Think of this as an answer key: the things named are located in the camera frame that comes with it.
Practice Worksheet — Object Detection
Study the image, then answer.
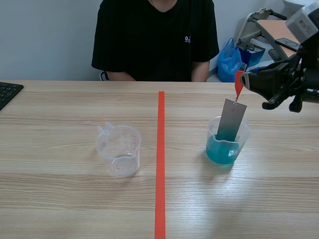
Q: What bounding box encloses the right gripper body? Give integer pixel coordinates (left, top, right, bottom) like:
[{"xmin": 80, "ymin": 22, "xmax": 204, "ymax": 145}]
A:
[{"xmin": 261, "ymin": 37, "xmax": 319, "ymax": 113}]

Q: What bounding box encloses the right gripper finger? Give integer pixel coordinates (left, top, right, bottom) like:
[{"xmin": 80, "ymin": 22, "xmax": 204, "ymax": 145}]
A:
[
  {"xmin": 239, "ymin": 71, "xmax": 283, "ymax": 95},
  {"xmin": 250, "ymin": 56, "xmax": 299, "ymax": 74}
]

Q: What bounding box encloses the grey metal plate orange strip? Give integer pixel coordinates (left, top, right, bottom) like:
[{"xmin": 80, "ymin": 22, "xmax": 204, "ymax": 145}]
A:
[{"xmin": 216, "ymin": 70, "xmax": 248, "ymax": 142}]

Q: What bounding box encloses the blue box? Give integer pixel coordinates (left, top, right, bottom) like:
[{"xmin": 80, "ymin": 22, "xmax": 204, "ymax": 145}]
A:
[{"xmin": 238, "ymin": 46, "xmax": 266, "ymax": 68}]

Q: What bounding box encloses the grey chair with writing tablet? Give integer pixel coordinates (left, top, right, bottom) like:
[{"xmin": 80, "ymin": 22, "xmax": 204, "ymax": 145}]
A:
[{"xmin": 235, "ymin": 7, "xmax": 301, "ymax": 63}]

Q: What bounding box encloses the blue plastic bag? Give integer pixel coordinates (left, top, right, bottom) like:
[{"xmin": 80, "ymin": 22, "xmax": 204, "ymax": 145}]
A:
[{"xmin": 217, "ymin": 37, "xmax": 243, "ymax": 83}]

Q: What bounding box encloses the clear beaker with blue liquid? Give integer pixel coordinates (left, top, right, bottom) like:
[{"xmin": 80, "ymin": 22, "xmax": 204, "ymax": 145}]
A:
[{"xmin": 205, "ymin": 115, "xmax": 250, "ymax": 166}]

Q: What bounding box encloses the person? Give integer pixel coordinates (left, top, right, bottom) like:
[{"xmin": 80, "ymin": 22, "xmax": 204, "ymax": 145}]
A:
[{"xmin": 91, "ymin": 0, "xmax": 220, "ymax": 82}]

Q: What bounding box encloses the empty clear plastic beaker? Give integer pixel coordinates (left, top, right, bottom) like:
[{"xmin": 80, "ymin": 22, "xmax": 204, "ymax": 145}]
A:
[{"xmin": 96, "ymin": 121, "xmax": 142, "ymax": 178}]

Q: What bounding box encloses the black keyboard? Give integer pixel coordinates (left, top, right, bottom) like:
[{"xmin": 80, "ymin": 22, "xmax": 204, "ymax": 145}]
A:
[{"xmin": 0, "ymin": 83, "xmax": 24, "ymax": 112}]

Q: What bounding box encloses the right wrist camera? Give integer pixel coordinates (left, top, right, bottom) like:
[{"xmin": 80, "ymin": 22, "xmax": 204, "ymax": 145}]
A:
[{"xmin": 285, "ymin": 1, "xmax": 319, "ymax": 46}]

